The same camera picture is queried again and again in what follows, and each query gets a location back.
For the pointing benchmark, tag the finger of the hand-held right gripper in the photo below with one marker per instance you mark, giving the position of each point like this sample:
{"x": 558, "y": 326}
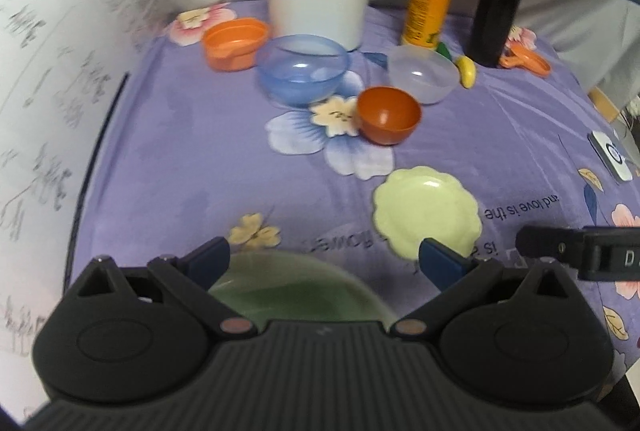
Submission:
{"x": 545, "y": 241}

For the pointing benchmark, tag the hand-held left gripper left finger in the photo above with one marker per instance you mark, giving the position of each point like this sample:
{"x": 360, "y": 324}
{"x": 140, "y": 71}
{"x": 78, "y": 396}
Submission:
{"x": 212, "y": 256}

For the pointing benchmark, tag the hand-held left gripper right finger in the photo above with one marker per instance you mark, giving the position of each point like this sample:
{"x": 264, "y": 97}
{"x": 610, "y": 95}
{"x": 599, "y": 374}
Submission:
{"x": 440, "y": 261}

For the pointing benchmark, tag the pale yellow flower-shaped plate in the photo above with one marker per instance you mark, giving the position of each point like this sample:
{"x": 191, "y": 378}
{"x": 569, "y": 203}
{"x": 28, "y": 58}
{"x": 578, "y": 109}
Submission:
{"x": 425, "y": 211}

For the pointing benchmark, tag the green square plate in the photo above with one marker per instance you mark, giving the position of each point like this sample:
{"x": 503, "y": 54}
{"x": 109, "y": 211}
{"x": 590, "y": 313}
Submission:
{"x": 300, "y": 296}

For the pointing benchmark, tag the small orange bowl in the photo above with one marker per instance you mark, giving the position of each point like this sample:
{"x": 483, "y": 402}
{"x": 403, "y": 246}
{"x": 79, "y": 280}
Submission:
{"x": 385, "y": 116}

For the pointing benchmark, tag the clear plastic bowl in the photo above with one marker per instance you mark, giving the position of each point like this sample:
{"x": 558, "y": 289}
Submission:
{"x": 422, "y": 76}

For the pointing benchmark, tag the translucent blue bowl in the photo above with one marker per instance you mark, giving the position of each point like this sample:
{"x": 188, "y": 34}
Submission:
{"x": 300, "y": 81}

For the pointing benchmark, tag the purple floral tablecloth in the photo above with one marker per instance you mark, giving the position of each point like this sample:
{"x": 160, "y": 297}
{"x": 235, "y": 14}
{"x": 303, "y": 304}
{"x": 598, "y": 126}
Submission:
{"x": 200, "y": 161}

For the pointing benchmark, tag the white square device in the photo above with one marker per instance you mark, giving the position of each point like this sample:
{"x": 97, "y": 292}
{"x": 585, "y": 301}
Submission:
{"x": 612, "y": 156}

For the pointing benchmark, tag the orange plastic scoop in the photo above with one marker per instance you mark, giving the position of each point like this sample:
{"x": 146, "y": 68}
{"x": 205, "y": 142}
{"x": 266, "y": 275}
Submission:
{"x": 530, "y": 61}

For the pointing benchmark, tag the small yellow toy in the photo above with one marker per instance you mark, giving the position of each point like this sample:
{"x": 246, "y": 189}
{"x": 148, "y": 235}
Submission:
{"x": 467, "y": 71}

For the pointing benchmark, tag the small green toy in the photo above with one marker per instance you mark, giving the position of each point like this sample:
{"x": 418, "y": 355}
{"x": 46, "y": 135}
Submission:
{"x": 444, "y": 50}

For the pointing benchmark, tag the orange plastic container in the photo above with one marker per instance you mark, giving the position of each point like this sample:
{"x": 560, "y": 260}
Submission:
{"x": 235, "y": 43}

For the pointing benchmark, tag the white printed box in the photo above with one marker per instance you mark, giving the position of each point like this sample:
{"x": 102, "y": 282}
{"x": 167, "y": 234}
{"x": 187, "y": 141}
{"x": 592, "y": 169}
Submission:
{"x": 50, "y": 61}

